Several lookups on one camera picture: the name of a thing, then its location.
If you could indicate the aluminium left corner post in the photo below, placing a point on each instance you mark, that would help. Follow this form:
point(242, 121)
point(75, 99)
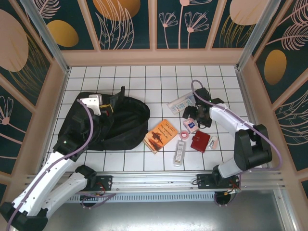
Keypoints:
point(45, 36)

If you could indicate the pink tape roll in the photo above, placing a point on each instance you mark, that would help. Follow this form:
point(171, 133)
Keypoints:
point(182, 136)

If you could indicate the pink tissue pack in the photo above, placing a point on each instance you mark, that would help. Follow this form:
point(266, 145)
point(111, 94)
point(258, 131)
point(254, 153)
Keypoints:
point(190, 125)

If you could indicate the red wallet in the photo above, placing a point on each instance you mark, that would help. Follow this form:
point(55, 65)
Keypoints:
point(200, 142)

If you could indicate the aluminium right corner post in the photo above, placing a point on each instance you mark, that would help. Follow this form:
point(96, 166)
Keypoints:
point(258, 33)

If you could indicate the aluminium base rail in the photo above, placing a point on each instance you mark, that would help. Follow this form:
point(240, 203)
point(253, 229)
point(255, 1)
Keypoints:
point(154, 179)

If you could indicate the clear tube blister pack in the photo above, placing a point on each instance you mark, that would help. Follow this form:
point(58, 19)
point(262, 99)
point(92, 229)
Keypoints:
point(179, 152)

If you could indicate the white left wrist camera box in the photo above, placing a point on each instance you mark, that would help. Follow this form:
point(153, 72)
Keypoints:
point(92, 102)

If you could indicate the aluminium corner post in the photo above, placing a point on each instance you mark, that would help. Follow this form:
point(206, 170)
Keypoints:
point(45, 36)
point(258, 33)

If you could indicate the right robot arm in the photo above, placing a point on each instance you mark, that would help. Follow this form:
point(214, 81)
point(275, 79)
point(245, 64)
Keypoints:
point(252, 146)

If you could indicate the aluminium side rail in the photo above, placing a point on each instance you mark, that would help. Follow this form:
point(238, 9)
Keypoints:
point(240, 79)

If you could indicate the clear pen pack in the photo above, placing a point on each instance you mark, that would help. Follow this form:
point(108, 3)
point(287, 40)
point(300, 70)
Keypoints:
point(179, 104)

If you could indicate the orange paperback book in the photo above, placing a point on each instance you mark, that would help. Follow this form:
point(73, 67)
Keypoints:
point(160, 136)

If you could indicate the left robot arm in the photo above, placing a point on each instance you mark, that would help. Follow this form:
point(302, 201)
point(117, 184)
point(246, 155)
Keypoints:
point(43, 183)

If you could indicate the grey metal panel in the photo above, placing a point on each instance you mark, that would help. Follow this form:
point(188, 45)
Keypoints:
point(154, 216)

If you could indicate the black backpack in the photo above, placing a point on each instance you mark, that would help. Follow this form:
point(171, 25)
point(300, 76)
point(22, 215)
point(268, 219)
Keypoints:
point(125, 125)

